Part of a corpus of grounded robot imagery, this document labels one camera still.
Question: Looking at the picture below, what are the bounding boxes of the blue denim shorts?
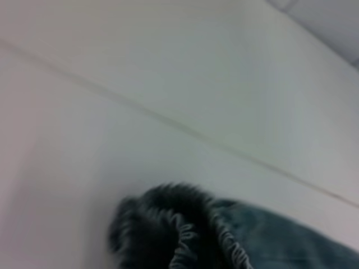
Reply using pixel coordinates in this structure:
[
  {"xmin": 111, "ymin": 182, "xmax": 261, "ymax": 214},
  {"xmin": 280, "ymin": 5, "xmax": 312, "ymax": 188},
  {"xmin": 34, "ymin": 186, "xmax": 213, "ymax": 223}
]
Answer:
[{"xmin": 108, "ymin": 181, "xmax": 359, "ymax": 269}]

